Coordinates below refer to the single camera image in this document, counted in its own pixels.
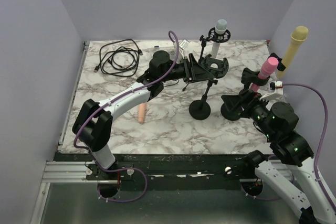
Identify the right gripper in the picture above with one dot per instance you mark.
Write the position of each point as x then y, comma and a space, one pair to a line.
247, 99

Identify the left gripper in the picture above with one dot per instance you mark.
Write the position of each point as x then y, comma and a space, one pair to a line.
193, 71

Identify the clip desk stand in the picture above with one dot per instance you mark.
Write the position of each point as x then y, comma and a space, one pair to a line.
247, 75

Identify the shock mount desk stand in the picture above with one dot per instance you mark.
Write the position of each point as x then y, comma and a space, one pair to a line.
200, 109

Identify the pink microphone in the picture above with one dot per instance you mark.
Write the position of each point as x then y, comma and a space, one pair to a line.
261, 77

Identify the white microphone grey head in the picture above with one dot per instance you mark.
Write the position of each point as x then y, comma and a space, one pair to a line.
220, 29

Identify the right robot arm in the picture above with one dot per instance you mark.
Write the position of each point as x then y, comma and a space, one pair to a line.
312, 201

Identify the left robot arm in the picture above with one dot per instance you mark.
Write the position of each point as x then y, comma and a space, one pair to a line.
94, 122

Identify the peach microphone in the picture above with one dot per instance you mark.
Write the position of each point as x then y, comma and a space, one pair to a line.
141, 112

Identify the yellow microphone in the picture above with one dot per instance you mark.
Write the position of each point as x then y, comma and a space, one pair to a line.
298, 36

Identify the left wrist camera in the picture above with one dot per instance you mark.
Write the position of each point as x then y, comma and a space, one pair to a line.
183, 44

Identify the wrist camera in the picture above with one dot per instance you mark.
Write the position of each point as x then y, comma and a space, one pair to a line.
276, 91
183, 44

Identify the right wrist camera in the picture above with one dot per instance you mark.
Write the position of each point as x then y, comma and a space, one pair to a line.
276, 91

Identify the aluminium frame rail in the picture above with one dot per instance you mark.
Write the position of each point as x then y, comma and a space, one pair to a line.
66, 172

